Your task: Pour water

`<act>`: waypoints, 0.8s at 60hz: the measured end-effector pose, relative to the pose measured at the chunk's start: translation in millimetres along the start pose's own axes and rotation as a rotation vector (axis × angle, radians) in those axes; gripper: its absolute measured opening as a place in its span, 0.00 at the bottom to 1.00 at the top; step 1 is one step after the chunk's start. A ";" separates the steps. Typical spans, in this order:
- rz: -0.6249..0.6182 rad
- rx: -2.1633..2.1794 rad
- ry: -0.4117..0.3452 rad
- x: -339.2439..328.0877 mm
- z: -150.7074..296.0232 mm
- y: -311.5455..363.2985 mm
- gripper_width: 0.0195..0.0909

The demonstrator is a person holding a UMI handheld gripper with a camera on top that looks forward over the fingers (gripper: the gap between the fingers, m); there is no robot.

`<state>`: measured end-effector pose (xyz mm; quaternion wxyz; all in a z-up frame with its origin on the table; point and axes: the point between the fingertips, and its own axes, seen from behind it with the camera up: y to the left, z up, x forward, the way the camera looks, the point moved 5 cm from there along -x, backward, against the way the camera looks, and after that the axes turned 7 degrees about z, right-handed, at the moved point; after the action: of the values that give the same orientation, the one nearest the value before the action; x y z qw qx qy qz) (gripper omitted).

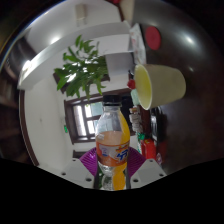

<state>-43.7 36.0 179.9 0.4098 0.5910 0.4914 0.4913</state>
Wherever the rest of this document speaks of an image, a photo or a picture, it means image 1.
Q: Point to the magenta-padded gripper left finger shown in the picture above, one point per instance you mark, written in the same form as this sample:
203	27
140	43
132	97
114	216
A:
76	171

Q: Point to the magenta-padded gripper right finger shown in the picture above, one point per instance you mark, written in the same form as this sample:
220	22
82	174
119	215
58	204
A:
148	171

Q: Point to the orange soda plastic bottle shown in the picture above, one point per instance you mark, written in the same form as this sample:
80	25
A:
112	150

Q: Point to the red plastic box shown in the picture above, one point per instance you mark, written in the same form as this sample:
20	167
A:
149	149

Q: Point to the green exit sign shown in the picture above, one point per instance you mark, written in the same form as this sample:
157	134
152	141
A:
65	128

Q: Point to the dark wooden double door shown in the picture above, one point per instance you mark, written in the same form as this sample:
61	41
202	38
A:
83	120

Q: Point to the green book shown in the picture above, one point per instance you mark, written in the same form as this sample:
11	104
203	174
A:
134	96

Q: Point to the pale yellow cup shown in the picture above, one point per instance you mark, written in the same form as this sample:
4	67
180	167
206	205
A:
166	85

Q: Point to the potted plant in white pot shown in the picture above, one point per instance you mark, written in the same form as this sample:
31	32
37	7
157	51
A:
83	70

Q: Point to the white printed magazine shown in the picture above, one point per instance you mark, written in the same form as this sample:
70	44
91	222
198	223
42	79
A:
137	43

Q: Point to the flat round red coaster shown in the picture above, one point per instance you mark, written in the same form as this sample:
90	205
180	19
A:
153	38

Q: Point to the white wall heater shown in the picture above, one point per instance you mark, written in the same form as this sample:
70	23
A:
81	14

